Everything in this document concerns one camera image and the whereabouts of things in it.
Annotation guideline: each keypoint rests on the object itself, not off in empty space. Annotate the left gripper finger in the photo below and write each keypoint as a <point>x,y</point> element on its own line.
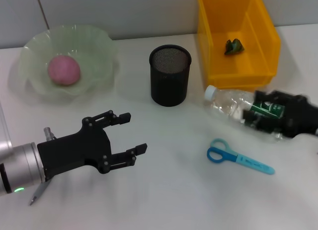
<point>124,158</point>
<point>114,118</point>

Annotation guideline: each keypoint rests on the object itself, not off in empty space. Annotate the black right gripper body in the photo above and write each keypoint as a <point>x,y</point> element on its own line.
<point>300,118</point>

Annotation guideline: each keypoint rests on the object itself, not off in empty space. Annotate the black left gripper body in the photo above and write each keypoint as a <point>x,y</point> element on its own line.
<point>74,153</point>

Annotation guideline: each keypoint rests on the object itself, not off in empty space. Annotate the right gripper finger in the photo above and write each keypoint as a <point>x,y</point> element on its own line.
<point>273,97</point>
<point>263,122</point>

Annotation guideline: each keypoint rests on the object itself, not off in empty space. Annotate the clear water bottle green label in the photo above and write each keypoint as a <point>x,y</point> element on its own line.
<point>228,100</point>

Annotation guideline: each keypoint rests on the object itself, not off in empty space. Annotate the green plastic wrapper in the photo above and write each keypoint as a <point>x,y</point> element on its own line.
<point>233,47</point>

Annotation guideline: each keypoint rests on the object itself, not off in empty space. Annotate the pink peach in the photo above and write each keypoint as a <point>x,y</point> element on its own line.
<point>64,70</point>

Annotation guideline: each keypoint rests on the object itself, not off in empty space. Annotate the blue scissors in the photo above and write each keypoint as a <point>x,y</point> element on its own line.
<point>248,161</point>

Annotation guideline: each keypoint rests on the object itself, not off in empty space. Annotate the silver ballpoint pen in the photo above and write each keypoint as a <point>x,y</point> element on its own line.
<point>39,190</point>

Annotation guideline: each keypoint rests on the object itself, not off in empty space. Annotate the translucent green fruit plate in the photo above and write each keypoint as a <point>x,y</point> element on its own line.
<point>97,58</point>

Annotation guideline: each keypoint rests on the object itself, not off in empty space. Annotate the black mesh pen cup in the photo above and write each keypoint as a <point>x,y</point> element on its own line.
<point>169,86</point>

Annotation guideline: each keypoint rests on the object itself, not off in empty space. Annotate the yellow plastic storage bin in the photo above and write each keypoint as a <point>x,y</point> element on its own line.
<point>236,66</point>

